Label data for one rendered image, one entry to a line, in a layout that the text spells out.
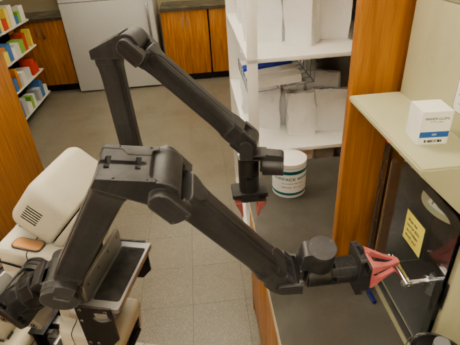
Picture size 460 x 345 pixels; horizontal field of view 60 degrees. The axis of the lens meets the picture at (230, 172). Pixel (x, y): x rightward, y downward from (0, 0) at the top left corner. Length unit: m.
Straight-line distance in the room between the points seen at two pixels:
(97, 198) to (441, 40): 0.65
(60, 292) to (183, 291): 1.68
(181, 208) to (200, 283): 1.94
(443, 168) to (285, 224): 0.82
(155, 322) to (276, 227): 1.19
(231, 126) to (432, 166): 0.52
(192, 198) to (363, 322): 0.69
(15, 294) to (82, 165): 0.32
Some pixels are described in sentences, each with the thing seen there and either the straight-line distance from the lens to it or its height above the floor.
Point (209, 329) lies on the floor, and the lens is 2.31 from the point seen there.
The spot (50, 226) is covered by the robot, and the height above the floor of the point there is 1.28.
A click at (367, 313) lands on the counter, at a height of 0.94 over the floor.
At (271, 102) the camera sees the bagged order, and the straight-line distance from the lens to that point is 2.03.
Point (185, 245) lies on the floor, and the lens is 2.78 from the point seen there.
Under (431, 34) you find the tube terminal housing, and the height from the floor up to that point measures 1.65.
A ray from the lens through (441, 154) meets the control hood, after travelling 0.73.
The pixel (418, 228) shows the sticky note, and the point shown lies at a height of 1.28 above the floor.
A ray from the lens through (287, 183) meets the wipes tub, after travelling 1.50.
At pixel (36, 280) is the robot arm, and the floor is 1.25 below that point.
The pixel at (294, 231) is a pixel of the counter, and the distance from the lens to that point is 1.39.
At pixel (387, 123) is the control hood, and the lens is 0.81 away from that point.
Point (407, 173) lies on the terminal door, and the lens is 0.94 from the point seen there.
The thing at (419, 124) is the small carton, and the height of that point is 1.55.
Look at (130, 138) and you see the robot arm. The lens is 1.13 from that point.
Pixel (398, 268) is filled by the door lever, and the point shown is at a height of 1.21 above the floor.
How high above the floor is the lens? 1.84
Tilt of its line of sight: 32 degrees down
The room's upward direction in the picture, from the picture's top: 4 degrees counter-clockwise
